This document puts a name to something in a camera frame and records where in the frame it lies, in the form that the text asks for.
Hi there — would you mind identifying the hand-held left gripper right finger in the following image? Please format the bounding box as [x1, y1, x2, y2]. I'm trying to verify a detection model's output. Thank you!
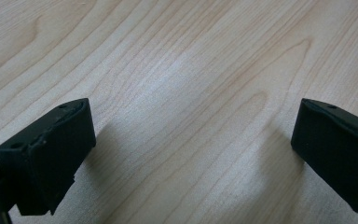
[291, 98, 358, 216]

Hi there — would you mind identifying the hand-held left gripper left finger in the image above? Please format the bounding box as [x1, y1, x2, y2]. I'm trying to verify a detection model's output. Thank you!
[0, 98, 97, 217]

